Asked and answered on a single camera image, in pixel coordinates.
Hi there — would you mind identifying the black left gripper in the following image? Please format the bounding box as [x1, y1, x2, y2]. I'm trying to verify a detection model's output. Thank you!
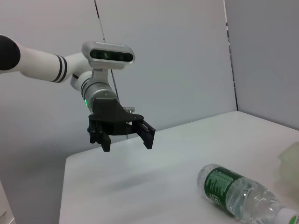
[87, 97, 156, 152]

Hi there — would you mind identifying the clear green-label water bottle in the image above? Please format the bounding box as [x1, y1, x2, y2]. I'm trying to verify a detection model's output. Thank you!
[197, 164, 299, 224]

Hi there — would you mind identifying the wavy glass fruit bowl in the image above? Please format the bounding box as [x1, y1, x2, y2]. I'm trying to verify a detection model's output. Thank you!
[273, 142, 299, 194]

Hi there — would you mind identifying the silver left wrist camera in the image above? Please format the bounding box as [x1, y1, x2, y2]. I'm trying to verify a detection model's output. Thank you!
[81, 41, 136, 70]

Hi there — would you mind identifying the thin black hanging cable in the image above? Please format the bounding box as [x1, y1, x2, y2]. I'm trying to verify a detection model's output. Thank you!
[94, 0, 120, 101]

